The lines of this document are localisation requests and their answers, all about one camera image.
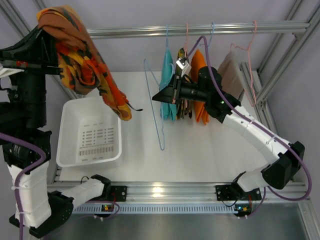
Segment white slotted cable duct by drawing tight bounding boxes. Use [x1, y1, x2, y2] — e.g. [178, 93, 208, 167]
[73, 203, 238, 215]

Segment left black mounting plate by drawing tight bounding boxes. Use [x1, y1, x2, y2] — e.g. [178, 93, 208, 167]
[106, 185, 128, 202]

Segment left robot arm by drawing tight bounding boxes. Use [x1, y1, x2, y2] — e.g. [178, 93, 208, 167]
[0, 27, 111, 239]

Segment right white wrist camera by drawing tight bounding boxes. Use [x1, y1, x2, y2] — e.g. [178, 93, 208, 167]
[176, 57, 192, 77]

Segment green yellow camouflage trousers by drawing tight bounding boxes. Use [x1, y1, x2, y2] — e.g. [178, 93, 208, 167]
[176, 47, 192, 120]

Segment white plastic basket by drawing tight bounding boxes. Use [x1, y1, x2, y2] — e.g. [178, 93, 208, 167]
[56, 97, 122, 168]

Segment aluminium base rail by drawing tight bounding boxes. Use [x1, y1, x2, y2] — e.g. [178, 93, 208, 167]
[47, 181, 311, 205]

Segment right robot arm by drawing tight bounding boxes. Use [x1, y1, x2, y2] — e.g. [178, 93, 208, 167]
[152, 66, 305, 193]

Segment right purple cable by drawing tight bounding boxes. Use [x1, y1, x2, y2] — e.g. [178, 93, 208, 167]
[186, 34, 313, 221]

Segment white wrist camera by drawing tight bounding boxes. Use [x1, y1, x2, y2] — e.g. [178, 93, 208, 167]
[176, 57, 192, 77]
[0, 65, 24, 78]

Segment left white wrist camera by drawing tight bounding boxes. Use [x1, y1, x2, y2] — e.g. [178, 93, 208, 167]
[0, 65, 24, 78]

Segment teal trousers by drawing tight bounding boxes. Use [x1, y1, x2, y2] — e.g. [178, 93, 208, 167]
[159, 47, 177, 121]

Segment purple cable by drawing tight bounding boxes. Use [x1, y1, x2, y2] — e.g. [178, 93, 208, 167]
[186, 34, 313, 221]
[0, 132, 47, 240]

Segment aluminium hanging rail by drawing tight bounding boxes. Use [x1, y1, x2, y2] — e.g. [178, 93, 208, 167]
[87, 20, 310, 39]

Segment black mounting plate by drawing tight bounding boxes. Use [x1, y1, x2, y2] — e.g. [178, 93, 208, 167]
[106, 185, 128, 202]
[215, 184, 242, 202]

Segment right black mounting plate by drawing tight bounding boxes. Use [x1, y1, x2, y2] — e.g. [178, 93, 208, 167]
[215, 184, 242, 202]

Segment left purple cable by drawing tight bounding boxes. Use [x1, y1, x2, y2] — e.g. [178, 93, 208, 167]
[0, 132, 47, 240]

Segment blue wire hanger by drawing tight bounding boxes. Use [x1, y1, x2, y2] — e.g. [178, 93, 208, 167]
[143, 59, 177, 151]
[206, 22, 215, 50]
[164, 25, 174, 77]

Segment orange camouflage trousers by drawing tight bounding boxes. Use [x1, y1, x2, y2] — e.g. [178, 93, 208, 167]
[37, 5, 134, 121]

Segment beige trousers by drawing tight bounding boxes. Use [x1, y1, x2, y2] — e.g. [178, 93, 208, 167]
[217, 50, 244, 100]

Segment pink wire hanger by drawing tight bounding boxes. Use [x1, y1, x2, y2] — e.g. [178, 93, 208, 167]
[230, 20, 258, 107]
[183, 22, 189, 58]

